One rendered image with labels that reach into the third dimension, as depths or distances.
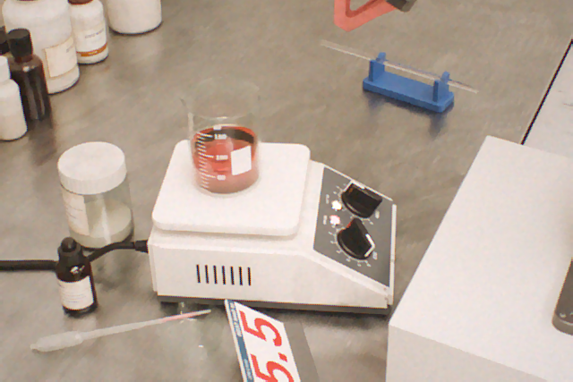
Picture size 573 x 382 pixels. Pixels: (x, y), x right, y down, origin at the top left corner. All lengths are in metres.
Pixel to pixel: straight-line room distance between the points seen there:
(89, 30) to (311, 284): 0.50
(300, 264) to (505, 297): 0.16
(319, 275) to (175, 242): 0.12
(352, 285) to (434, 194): 0.19
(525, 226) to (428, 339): 0.15
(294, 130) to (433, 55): 0.23
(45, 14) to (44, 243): 0.29
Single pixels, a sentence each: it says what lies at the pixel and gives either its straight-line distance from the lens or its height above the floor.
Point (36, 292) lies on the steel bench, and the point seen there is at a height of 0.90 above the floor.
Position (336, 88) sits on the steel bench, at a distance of 1.15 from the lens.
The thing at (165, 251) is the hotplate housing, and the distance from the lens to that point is 0.83.
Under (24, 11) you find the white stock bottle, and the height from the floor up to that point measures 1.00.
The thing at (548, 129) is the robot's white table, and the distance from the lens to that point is 1.10.
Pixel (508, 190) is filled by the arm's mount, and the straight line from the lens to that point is 0.87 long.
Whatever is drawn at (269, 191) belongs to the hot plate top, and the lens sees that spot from 0.84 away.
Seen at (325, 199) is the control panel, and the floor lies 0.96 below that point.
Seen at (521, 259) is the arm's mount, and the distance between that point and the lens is 0.81.
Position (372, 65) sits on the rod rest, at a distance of 1.13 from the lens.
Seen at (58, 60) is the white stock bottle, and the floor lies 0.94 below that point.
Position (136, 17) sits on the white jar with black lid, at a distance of 1.27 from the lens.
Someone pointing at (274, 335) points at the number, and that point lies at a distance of 0.82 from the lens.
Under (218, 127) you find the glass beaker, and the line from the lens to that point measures 0.80.
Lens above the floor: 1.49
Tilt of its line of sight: 36 degrees down
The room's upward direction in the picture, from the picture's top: 1 degrees counter-clockwise
